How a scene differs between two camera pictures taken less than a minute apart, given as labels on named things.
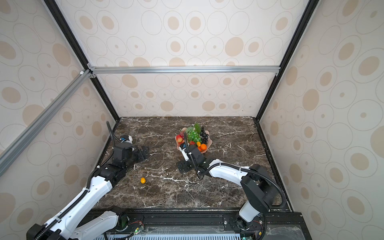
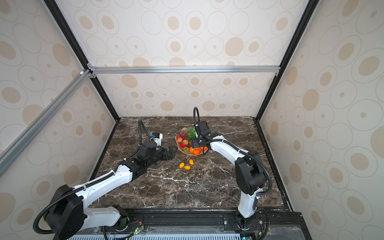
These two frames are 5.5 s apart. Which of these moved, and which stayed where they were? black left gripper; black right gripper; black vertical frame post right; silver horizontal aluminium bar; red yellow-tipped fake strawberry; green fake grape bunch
Moved: black left gripper; black right gripper
Stayed: black vertical frame post right; silver horizontal aluminium bar; green fake grape bunch; red yellow-tipped fake strawberry
